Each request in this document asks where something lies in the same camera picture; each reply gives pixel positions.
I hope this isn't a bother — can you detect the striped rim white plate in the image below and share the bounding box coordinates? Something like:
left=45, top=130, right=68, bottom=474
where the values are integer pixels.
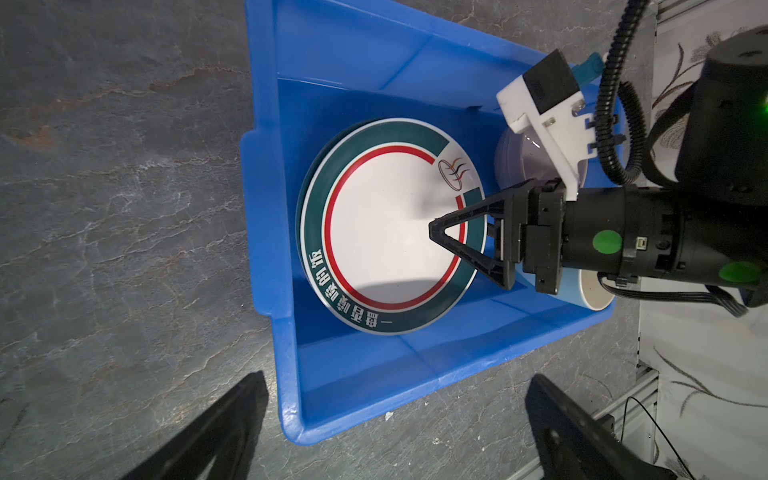
left=296, top=118, right=485, bottom=336

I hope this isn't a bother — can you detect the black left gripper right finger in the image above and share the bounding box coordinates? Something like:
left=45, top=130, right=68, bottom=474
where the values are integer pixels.
left=526, top=374, right=675, bottom=479

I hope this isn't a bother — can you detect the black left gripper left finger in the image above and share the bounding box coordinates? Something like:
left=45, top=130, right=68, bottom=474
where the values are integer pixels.
left=124, top=371, right=269, bottom=479

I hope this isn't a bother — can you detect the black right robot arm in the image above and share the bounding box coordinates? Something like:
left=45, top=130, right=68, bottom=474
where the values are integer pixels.
left=429, top=1, right=767, bottom=317

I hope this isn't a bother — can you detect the aluminium mounting rail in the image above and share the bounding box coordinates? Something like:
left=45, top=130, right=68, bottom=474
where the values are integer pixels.
left=513, top=370, right=663, bottom=479

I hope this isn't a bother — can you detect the purple bowl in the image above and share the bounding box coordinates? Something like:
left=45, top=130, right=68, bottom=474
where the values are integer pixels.
left=494, top=128, right=560, bottom=190

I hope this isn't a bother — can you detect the blue plastic bin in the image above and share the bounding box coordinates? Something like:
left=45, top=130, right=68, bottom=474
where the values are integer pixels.
left=240, top=1, right=611, bottom=446

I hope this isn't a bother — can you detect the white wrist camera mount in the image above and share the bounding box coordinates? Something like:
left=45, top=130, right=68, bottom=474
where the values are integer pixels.
left=496, top=50, right=597, bottom=202

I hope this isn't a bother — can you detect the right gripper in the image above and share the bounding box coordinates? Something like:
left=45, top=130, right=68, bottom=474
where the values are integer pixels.
left=429, top=180, right=684, bottom=294

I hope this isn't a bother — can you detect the cream mug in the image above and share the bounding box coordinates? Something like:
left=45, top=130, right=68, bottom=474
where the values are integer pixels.
left=555, top=268, right=615, bottom=311

